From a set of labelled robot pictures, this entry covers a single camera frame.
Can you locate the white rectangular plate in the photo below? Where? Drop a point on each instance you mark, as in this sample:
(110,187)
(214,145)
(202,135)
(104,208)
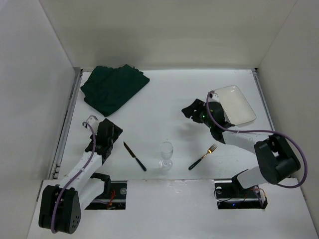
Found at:
(236,107)

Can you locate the left aluminium table rail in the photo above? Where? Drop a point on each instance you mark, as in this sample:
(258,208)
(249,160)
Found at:
(66,124)

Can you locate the aluminium table rail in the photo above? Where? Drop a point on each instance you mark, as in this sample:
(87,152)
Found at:
(261,93)
(66,124)

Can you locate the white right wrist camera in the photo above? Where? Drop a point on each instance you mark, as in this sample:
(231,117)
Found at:
(213,95)

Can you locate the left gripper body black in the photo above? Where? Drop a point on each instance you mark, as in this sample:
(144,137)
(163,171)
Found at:
(114,130)

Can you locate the gold knife dark green handle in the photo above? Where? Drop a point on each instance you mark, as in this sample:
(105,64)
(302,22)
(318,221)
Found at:
(133,156)

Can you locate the clear wine glass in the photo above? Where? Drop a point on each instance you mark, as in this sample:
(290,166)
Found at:
(166,151)

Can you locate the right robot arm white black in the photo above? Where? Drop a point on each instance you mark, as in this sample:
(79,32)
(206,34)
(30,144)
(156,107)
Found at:
(276,159)

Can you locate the right aluminium table rail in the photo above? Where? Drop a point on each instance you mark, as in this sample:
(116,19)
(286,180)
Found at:
(261,93)

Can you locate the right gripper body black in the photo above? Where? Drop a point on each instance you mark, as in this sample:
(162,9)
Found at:
(195,111)

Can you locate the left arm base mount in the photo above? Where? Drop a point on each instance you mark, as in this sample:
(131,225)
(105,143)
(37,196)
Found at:
(114,199)

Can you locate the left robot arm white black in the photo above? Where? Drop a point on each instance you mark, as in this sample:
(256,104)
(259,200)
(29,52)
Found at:
(62,204)

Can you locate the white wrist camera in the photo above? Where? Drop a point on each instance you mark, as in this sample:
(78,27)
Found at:
(213,95)
(92,121)

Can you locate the dark green cloth placemat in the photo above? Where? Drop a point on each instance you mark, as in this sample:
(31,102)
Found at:
(107,89)

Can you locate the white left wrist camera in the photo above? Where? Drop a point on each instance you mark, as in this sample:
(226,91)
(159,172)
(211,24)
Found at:
(92,121)

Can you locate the gold fork dark green handle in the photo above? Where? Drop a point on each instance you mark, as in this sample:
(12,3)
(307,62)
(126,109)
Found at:
(209,151)

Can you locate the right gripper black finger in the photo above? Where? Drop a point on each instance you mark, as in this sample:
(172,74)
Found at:
(190,113)
(197,105)

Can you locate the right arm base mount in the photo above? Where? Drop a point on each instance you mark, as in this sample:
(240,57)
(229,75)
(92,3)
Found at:
(230,196)

